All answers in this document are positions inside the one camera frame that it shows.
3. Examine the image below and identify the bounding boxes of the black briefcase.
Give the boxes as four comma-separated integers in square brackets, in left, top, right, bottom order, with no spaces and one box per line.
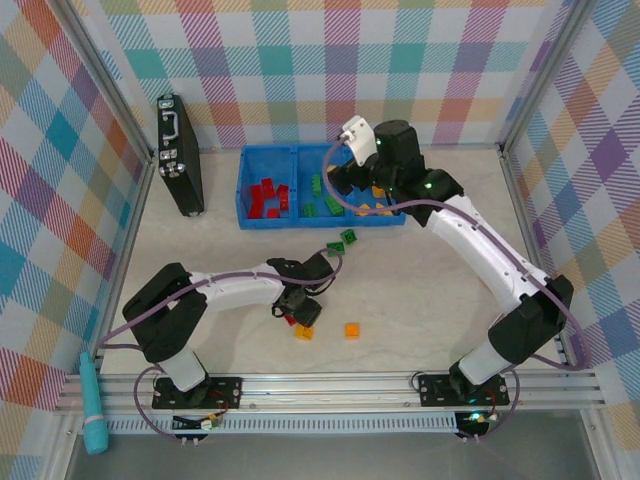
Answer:
[156,94,206,218]

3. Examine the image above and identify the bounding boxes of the teal cylindrical tube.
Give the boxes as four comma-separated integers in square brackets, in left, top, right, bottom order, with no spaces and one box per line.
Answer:
[78,351,110,455]

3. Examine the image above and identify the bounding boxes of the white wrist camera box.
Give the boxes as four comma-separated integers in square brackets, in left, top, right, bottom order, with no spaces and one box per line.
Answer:
[341,115,377,167]

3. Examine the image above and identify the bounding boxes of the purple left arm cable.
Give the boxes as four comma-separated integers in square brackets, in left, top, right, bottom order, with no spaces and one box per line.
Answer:
[97,248,346,442]

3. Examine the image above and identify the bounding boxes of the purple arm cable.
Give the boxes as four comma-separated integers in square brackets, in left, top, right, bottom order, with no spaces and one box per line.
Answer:
[322,134,591,444]
[97,248,346,442]

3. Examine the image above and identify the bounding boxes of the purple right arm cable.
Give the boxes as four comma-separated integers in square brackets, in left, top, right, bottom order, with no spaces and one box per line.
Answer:
[322,134,591,444]

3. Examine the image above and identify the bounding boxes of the thin aluminium back rail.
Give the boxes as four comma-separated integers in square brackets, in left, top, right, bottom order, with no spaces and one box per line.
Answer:
[197,142,504,152]

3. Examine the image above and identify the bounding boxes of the wide aluminium base rail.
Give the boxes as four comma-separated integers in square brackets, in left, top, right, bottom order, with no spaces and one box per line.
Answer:
[53,368,601,415]

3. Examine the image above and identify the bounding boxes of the white slotted cable duct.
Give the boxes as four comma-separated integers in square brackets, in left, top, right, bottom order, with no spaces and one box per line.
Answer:
[107,416,459,435]

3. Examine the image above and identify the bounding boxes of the small wired connector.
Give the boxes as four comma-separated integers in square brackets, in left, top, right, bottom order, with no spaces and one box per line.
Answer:
[455,408,501,439]
[172,410,226,435]

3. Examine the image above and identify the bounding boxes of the aluminium side rail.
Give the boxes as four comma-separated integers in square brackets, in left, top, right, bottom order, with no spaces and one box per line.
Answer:
[498,144,576,371]
[89,152,157,374]

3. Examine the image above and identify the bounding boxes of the aluminium frame post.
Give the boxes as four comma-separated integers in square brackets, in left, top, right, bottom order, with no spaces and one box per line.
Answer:
[58,0,156,161]
[497,0,599,151]

